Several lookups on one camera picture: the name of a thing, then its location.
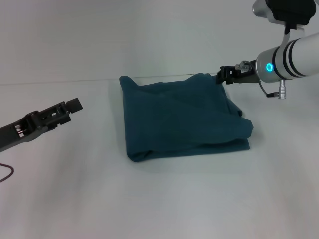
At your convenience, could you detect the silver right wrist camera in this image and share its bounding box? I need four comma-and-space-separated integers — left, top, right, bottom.
251, 0, 315, 34

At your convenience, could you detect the teal t-shirt with FREE print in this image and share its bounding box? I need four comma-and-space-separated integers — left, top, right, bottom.
119, 72, 254, 164

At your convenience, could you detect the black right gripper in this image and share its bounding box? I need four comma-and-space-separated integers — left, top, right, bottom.
216, 61, 261, 86

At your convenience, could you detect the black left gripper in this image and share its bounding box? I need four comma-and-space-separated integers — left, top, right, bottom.
0, 98, 84, 153

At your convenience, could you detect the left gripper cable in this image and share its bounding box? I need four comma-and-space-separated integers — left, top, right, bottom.
0, 163, 15, 184

